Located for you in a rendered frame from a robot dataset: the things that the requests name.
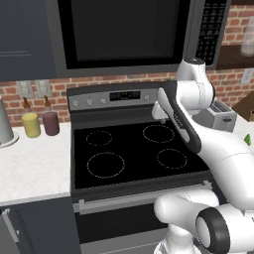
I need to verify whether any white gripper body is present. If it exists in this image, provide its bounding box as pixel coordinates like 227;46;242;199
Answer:
151;101;169;125

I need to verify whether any dark grey drawer front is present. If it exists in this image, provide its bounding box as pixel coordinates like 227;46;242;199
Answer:
0;196;82;254

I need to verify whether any black glass hob stove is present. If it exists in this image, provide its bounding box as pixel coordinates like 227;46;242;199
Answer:
65;80;220;254

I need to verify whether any silver toaster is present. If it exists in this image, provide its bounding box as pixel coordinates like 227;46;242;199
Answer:
192;98;238;134

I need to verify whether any brown wooden box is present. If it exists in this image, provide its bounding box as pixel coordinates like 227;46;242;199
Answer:
231;91;254;122

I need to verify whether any black and grey microwave oven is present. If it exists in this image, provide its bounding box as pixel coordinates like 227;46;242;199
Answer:
44;0;232;79

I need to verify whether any green vegetable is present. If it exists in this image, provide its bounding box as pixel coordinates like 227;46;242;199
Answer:
243;133;253;146

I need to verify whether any purple condiment bottle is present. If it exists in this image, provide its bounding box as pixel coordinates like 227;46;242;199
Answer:
42;94;61;137

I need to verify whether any white jar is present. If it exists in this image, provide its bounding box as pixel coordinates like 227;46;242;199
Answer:
240;30;254;58

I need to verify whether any black oven door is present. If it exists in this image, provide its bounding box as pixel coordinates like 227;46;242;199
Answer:
73;190;187;254

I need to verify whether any yellow condiment bottle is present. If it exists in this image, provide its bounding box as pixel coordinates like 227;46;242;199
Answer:
21;96;42;139

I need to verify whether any silver oven door handle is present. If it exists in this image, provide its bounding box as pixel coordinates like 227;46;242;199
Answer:
72;180;214;216

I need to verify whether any dark wooden wall shelf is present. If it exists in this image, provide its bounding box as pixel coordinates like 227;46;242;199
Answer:
216;0;254;70

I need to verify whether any white wall socket plate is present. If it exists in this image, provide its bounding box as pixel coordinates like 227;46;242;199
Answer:
35;79;52;99
16;80;35;99
240;67;254;84

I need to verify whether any dark grey wall cupboard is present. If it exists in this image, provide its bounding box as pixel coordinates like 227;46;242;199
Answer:
0;0;58;82

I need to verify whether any silver drawer handle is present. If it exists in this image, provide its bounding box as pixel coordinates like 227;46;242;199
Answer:
1;207;20;244

